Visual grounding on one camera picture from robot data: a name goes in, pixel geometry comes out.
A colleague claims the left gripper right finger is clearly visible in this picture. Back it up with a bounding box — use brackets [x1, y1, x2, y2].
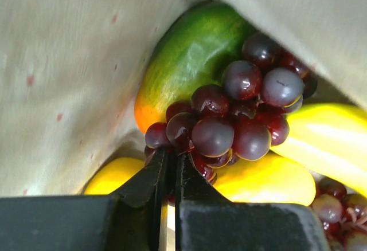
[175, 154, 330, 251]

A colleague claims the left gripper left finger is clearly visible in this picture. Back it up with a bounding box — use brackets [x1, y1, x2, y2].
[1, 148, 169, 250]

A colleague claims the dark red grapes bunch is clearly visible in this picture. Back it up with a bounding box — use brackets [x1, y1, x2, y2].
[143, 32, 318, 186]

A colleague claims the yellow banana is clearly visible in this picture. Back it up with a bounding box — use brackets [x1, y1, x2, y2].
[271, 103, 366, 195]

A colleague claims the orange mango fruit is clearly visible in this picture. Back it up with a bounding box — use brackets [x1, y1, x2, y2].
[134, 1, 256, 133]

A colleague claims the wicker basket with liner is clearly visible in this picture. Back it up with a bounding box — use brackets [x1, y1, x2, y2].
[1, 0, 366, 197]

